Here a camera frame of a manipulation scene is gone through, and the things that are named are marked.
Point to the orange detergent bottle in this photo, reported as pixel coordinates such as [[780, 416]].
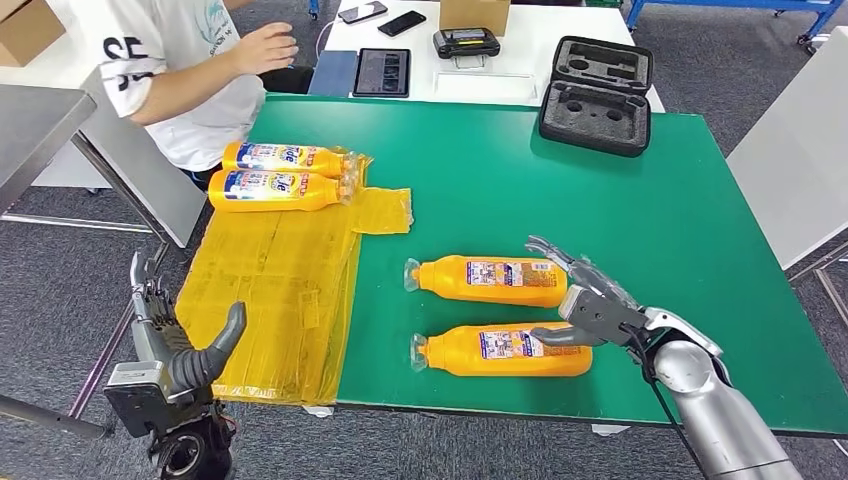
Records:
[[457, 358], [328, 162], [444, 278], [324, 195]]

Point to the person's right forearm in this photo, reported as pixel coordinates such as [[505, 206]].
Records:
[[192, 86]]

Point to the black foam-lined case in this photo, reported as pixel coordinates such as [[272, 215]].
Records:
[[596, 114]]

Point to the steel table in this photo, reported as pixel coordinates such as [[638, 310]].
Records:
[[40, 126]]

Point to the black smartphone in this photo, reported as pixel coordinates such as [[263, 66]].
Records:
[[402, 24]]

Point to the small cardboard box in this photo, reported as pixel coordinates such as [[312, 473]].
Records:
[[475, 17]]

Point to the blue wheeled frame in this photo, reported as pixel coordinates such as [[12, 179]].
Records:
[[762, 2]]

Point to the person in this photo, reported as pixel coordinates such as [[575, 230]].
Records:
[[192, 40]]

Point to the white desk with side panel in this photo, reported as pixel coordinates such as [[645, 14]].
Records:
[[112, 152]]

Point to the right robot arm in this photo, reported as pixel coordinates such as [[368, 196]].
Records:
[[709, 404]]

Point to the white side table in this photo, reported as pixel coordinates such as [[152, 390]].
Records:
[[795, 146]]

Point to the black handheld controller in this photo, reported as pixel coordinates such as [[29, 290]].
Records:
[[467, 42]]

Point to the large cardboard box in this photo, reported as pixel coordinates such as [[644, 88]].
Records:
[[26, 33]]

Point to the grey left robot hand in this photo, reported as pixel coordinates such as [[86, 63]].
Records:
[[156, 334]]

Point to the smartphone with lit screen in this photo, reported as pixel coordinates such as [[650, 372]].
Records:
[[363, 11]]

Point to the yellow plastic sheet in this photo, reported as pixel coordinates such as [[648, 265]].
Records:
[[278, 298]]

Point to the person's right hand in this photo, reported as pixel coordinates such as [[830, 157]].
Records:
[[265, 48]]

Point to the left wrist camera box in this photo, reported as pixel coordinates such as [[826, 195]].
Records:
[[139, 397]]

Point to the black tablet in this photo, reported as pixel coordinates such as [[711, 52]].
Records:
[[382, 73]]

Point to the blue tablet cover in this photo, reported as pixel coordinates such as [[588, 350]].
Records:
[[333, 74]]

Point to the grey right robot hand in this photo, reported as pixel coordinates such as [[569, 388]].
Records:
[[596, 278]]

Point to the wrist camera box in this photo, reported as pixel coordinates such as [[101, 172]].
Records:
[[139, 397], [599, 314]]

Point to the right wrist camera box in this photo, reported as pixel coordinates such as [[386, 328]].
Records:
[[599, 314]]

